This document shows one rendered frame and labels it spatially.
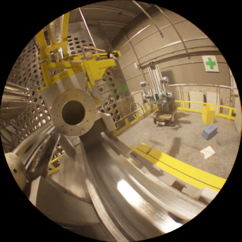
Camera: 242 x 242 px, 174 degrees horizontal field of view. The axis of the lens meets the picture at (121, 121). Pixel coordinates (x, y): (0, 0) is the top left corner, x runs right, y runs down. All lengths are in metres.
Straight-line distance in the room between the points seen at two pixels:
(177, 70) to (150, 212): 8.04
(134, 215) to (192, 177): 0.64
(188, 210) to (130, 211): 0.24
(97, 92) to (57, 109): 0.47
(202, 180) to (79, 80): 1.33
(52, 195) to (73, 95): 0.50
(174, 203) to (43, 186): 0.33
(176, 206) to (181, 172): 0.68
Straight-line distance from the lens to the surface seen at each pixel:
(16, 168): 0.31
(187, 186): 0.85
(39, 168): 0.32
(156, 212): 0.39
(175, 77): 8.09
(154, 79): 2.45
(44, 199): 0.28
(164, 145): 1.89
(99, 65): 0.93
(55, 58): 0.85
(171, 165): 0.91
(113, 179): 0.47
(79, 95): 0.53
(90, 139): 0.70
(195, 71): 7.71
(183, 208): 0.23
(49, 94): 0.66
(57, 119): 0.55
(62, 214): 0.30
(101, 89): 0.86
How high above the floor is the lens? 1.37
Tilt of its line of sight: 22 degrees down
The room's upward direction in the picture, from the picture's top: 21 degrees counter-clockwise
